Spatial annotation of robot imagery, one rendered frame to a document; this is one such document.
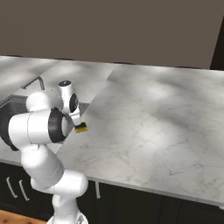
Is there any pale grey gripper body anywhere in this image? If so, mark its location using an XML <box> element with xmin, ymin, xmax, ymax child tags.
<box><xmin>68</xmin><ymin>109</ymin><xmax>84</xmax><ymax>128</ymax></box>

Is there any yellow sponge with dark top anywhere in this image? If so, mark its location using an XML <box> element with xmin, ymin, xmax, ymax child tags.
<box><xmin>73</xmin><ymin>122</ymin><xmax>89</xmax><ymax>134</ymax></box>

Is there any dark sink basin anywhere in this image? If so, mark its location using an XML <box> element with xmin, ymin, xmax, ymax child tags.
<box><xmin>0</xmin><ymin>94</ymin><xmax>90</xmax><ymax>123</ymax></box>

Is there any grey metal tap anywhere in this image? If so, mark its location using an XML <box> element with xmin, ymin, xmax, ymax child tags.
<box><xmin>20</xmin><ymin>75</ymin><xmax>46</xmax><ymax>91</ymax></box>

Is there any dark tall cabinet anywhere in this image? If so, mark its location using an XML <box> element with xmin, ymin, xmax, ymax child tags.
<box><xmin>209</xmin><ymin>17</ymin><xmax>224</xmax><ymax>71</ymax></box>

